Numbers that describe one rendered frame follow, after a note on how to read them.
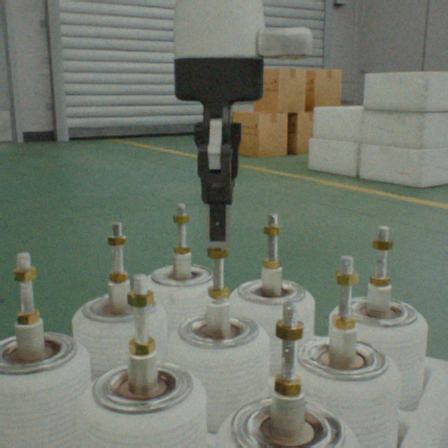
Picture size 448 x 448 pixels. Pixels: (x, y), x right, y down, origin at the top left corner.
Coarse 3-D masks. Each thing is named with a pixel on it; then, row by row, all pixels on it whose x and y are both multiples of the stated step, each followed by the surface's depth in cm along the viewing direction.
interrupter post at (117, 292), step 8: (128, 280) 59; (112, 288) 58; (120, 288) 58; (128, 288) 59; (112, 296) 58; (120, 296) 58; (112, 304) 58; (120, 304) 58; (128, 304) 59; (120, 312) 59
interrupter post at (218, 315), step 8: (208, 304) 53; (216, 304) 53; (224, 304) 53; (208, 312) 53; (216, 312) 52; (224, 312) 53; (208, 320) 53; (216, 320) 53; (224, 320) 53; (208, 328) 53; (216, 328) 53; (224, 328) 53; (216, 336) 53
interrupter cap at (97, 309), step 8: (104, 296) 62; (88, 304) 60; (96, 304) 60; (104, 304) 60; (152, 304) 60; (88, 312) 58; (96, 312) 58; (104, 312) 58; (112, 312) 59; (128, 312) 58; (152, 312) 58; (96, 320) 56; (104, 320) 56; (112, 320) 56; (120, 320) 56; (128, 320) 56
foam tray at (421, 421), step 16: (432, 368) 62; (272, 384) 59; (432, 384) 59; (432, 400) 56; (400, 416) 53; (416, 416) 53; (432, 416) 53; (208, 432) 50; (400, 432) 53; (416, 432) 51; (432, 432) 51
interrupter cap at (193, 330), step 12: (180, 324) 55; (192, 324) 55; (204, 324) 55; (240, 324) 55; (252, 324) 55; (180, 336) 52; (192, 336) 52; (204, 336) 53; (228, 336) 53; (240, 336) 52; (252, 336) 52; (216, 348) 50
